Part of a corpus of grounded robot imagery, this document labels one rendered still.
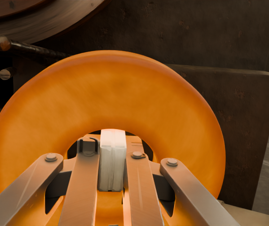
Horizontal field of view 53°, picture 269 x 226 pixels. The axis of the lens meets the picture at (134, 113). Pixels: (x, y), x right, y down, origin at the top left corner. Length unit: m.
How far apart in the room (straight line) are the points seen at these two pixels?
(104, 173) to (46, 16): 0.24
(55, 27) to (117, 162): 0.23
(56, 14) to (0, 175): 0.22
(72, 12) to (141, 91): 0.21
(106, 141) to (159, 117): 0.04
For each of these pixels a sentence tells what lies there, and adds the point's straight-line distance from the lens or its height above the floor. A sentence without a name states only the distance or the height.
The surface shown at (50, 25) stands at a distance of 0.35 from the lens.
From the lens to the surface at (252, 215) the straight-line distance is 0.42.
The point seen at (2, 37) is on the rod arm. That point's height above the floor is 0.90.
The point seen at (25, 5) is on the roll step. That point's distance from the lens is 0.34.
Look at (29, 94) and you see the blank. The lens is 0.17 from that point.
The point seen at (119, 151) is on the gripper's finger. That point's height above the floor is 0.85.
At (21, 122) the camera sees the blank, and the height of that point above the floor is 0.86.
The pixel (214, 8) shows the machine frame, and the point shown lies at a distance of 0.53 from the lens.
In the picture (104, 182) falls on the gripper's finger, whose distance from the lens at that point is 0.16.
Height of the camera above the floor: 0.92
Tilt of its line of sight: 16 degrees down
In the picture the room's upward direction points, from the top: 5 degrees clockwise
